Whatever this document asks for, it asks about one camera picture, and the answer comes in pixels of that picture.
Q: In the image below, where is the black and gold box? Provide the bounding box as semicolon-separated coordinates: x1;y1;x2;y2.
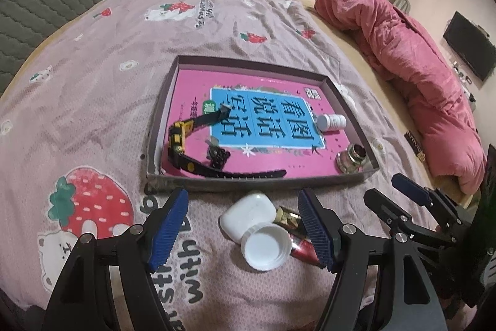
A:
274;206;307;238

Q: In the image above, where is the white plastic jar lid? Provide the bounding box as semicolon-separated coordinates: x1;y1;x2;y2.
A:
241;223;292;271

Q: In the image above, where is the metal camera lens ring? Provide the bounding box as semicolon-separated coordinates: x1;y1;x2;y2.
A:
334;144;368;175

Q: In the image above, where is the yellow black wrist watch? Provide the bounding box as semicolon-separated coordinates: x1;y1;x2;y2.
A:
166;103;288;178

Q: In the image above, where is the white pill bottle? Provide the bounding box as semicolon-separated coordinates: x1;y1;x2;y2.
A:
316;114;347;132

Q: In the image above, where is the white earbud case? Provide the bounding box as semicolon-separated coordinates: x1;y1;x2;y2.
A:
219;191;277;244

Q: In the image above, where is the small black toy figure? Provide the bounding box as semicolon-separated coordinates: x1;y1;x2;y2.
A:
207;140;231;171

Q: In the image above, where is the pink and blue book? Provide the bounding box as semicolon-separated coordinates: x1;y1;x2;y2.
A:
162;65;354;179

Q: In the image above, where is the shallow dark cardboard box tray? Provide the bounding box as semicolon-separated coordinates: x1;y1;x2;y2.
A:
144;56;379;193

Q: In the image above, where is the pink strawberry print bedsheet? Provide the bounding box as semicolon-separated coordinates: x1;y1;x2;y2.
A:
1;0;435;308

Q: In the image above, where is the rolled pink quilt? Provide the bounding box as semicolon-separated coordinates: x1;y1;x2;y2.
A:
314;0;487;195

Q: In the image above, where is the black wall television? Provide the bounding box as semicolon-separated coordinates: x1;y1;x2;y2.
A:
443;12;495;82

